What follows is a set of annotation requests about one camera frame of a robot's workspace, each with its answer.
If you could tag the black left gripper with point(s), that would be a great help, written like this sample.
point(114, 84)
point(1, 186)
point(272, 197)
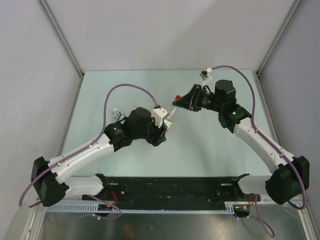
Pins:
point(159, 135)

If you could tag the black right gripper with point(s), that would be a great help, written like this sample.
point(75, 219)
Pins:
point(190, 101)

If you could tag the clear red-label water bottle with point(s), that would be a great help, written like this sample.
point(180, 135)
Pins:
point(172, 116)

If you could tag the blue-label clear drink bottle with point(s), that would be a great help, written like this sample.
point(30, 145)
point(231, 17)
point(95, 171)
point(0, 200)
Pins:
point(118, 115)

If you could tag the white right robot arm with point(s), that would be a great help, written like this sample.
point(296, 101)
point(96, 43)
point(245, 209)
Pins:
point(290, 175)

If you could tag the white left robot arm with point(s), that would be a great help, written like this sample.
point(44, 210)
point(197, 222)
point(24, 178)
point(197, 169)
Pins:
point(54, 179)

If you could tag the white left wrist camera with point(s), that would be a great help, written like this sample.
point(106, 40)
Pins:
point(159, 114)

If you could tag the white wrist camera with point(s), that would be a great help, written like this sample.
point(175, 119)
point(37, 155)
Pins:
point(206, 77)
point(159, 114)

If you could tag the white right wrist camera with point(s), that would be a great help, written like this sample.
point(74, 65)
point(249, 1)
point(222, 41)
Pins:
point(206, 77)

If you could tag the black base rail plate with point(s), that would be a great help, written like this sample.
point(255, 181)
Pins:
point(176, 193)

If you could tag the grey slotted cable duct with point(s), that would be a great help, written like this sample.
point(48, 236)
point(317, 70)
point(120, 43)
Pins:
point(101, 208)

